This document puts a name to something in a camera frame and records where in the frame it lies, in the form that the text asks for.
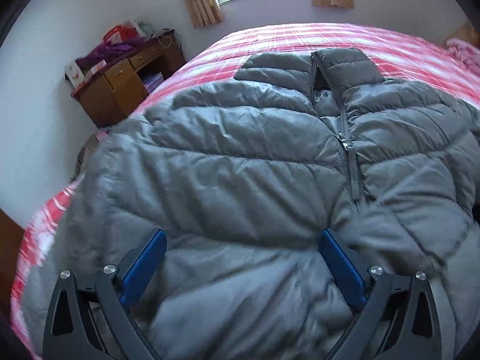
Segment grey puffer jacket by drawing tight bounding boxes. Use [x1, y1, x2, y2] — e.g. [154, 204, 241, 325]
[21, 48, 479, 359]

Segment clothes pile on floor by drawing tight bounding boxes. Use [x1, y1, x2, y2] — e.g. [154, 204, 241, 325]
[72, 131, 108, 180]

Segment brown wooden footboard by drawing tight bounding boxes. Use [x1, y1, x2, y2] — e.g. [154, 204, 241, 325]
[0, 211, 24, 318]

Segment brown wooden desk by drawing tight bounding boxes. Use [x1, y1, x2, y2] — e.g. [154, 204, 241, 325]
[72, 29, 185, 128]

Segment purple items in desk shelf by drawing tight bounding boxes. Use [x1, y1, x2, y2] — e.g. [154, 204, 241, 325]
[143, 72, 164, 94]

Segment white patterned box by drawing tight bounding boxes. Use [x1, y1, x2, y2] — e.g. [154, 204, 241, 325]
[64, 61, 85, 88]

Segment red plaid bed sheet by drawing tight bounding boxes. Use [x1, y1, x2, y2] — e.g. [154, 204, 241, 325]
[10, 23, 479, 355]

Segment purple cloth on desk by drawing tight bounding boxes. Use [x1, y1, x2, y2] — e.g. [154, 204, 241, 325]
[75, 37, 146, 70]

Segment folded pink quilt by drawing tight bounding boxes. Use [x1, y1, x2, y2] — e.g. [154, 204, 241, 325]
[446, 37, 479, 66]

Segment red bag on desk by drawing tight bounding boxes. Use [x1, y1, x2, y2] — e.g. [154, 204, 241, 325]
[103, 24, 138, 44]

